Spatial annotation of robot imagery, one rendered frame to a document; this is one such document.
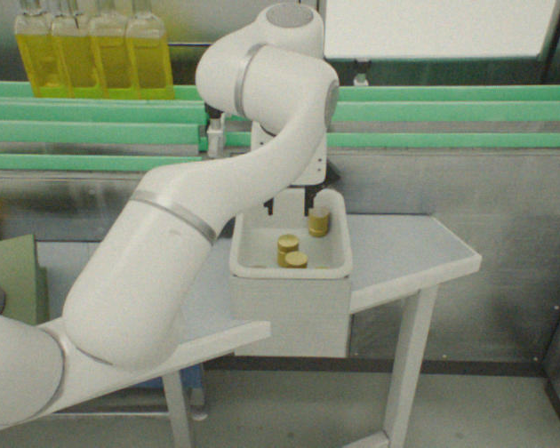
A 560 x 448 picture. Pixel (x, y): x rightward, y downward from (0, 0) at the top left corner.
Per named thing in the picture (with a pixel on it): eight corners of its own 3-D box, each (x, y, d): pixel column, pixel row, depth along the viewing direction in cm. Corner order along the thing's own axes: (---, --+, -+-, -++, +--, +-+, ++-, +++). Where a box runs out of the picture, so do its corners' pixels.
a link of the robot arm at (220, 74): (270, 79, 46) (180, 52, 48) (273, 165, 54) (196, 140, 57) (336, 3, 54) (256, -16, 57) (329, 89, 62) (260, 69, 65)
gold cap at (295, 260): (308, 287, 77) (308, 265, 74) (284, 287, 77) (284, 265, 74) (307, 272, 80) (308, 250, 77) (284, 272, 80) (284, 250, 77)
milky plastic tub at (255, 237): (339, 229, 92) (342, 188, 87) (350, 320, 74) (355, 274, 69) (243, 228, 92) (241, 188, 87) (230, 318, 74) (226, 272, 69)
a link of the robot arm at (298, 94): (148, 228, 51) (244, 73, 58) (262, 276, 47) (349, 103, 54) (111, 188, 43) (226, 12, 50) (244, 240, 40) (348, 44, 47)
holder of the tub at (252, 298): (335, 215, 97) (338, 180, 92) (348, 321, 74) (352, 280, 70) (245, 214, 97) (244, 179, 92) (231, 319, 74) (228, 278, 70)
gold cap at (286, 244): (299, 268, 80) (299, 247, 78) (276, 268, 81) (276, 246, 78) (299, 255, 83) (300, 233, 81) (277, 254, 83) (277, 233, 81)
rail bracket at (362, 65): (364, 117, 103) (370, 49, 96) (367, 132, 98) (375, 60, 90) (343, 117, 103) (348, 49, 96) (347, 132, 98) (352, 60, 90)
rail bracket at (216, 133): (236, 146, 91) (231, 76, 84) (225, 196, 77) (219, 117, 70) (219, 146, 91) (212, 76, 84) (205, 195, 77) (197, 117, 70)
